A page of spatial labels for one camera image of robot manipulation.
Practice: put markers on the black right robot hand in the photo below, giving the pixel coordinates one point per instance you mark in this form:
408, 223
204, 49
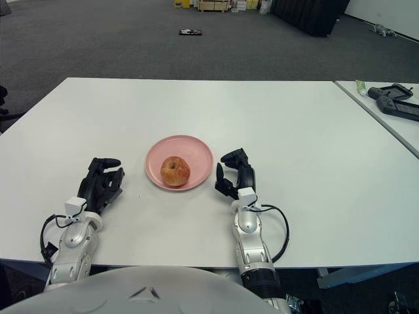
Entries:
245, 175

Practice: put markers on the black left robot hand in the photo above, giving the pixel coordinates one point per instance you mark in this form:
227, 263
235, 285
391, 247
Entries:
97, 188

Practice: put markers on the red yellow apple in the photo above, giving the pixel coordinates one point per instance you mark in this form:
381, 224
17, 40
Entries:
175, 171

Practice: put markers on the pink round plate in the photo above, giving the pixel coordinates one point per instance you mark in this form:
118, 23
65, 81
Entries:
196, 153

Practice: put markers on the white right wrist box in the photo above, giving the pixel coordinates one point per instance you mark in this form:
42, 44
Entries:
246, 196

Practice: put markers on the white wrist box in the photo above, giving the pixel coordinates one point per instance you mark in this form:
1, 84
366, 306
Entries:
75, 206
246, 196

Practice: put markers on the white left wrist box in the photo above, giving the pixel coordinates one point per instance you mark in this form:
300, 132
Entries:
75, 206

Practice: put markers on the grey robot torso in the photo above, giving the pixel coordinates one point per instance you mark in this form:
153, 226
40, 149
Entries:
98, 288

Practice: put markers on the black office chair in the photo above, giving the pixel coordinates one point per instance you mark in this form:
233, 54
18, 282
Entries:
2, 101

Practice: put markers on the green white tube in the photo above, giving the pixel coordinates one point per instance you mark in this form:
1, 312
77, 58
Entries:
361, 87

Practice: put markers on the black flat tray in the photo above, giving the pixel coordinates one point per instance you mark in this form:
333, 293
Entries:
190, 32

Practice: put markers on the black handheld controller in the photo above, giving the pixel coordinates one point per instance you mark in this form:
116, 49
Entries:
394, 108
391, 92

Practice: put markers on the white bag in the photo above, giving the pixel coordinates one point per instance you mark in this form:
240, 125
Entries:
265, 6

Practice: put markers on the white and yellow boxes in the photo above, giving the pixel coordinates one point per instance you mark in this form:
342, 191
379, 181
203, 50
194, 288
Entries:
245, 5

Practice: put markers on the black curtain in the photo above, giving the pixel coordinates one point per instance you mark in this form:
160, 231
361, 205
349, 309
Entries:
311, 16

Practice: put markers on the wooden crate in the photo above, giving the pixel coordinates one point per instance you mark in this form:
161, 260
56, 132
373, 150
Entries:
213, 5

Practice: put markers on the grey quadruped robot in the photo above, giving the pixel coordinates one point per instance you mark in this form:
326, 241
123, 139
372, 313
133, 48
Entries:
383, 30

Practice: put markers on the blue table frame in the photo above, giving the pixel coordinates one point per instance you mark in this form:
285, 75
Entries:
360, 273

